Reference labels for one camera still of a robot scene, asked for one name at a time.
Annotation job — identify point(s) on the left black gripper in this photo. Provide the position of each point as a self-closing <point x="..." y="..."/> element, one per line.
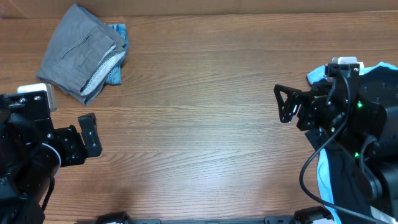
<point x="68" y="138"/>

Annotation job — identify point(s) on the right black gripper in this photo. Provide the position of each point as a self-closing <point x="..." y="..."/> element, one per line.
<point x="304" y="109"/>

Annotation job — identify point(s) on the grey cotton shorts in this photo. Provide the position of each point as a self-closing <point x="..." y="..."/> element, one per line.
<point x="80" y="54"/>

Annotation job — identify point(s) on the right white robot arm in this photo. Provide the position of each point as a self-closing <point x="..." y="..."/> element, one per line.
<point x="361" y="120"/>

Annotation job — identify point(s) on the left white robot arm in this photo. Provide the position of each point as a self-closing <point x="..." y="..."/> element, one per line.
<point x="30" y="159"/>

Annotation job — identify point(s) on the folded blue denim shorts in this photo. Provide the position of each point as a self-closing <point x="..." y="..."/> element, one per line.
<point x="114" y="76"/>

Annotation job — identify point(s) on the light blue t-shirt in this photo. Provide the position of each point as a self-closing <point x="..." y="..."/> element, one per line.
<point x="323" y="167"/>

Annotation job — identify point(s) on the black t-shirt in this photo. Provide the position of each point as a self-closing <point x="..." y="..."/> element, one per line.
<point x="344" y="187"/>

